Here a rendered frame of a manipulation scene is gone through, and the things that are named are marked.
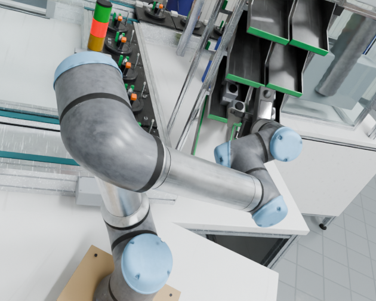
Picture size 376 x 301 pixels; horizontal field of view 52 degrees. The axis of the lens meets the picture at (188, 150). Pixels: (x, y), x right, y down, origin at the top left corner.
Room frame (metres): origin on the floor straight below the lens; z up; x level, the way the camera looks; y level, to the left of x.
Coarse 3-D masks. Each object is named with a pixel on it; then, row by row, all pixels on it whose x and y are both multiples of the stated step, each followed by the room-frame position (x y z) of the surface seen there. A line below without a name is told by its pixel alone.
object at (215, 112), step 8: (224, 56) 1.41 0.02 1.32; (224, 64) 1.39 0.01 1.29; (216, 72) 1.28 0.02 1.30; (216, 80) 1.31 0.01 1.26; (216, 88) 1.28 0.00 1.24; (240, 88) 1.33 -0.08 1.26; (248, 88) 1.29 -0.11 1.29; (216, 96) 1.25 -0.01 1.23; (240, 96) 1.30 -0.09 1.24; (208, 104) 1.21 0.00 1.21; (216, 104) 1.22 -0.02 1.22; (208, 112) 1.17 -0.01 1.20; (216, 112) 1.20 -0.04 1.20; (224, 112) 1.21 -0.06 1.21; (216, 120) 1.17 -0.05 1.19; (224, 120) 1.17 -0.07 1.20
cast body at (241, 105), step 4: (232, 100) 1.21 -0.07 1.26; (236, 100) 1.21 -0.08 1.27; (232, 104) 1.19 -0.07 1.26; (236, 104) 1.18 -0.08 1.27; (240, 104) 1.19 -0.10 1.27; (244, 104) 1.21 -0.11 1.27; (228, 108) 1.21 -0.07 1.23; (236, 108) 1.18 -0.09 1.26; (240, 108) 1.18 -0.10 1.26; (244, 108) 1.20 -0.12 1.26
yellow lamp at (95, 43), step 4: (92, 36) 1.12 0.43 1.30; (96, 36) 1.13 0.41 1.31; (88, 40) 1.13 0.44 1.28; (92, 40) 1.12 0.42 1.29; (96, 40) 1.13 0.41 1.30; (100, 40) 1.13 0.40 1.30; (88, 44) 1.13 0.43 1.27; (92, 44) 1.12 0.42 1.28; (96, 44) 1.13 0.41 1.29; (100, 44) 1.14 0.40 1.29; (92, 48) 1.12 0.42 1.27; (96, 48) 1.13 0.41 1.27; (100, 48) 1.14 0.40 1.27
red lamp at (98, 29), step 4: (96, 20) 1.13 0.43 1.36; (92, 24) 1.13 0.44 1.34; (96, 24) 1.12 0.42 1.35; (100, 24) 1.13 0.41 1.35; (104, 24) 1.13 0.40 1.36; (92, 28) 1.13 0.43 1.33; (96, 28) 1.12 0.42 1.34; (100, 28) 1.13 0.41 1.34; (104, 28) 1.14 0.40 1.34; (92, 32) 1.13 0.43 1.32; (96, 32) 1.12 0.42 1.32; (100, 32) 1.13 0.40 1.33; (104, 32) 1.14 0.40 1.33; (100, 36) 1.13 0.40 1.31; (104, 36) 1.15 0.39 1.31
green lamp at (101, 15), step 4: (96, 4) 1.13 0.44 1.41; (96, 8) 1.13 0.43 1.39; (100, 8) 1.12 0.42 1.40; (104, 8) 1.13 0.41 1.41; (108, 8) 1.13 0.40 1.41; (96, 12) 1.13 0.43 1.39; (100, 12) 1.12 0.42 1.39; (104, 12) 1.13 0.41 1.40; (108, 12) 1.14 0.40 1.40; (96, 16) 1.12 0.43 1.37; (100, 16) 1.12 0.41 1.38; (104, 16) 1.13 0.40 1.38; (108, 16) 1.14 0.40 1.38; (100, 20) 1.13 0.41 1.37; (104, 20) 1.13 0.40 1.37; (108, 20) 1.15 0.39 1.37
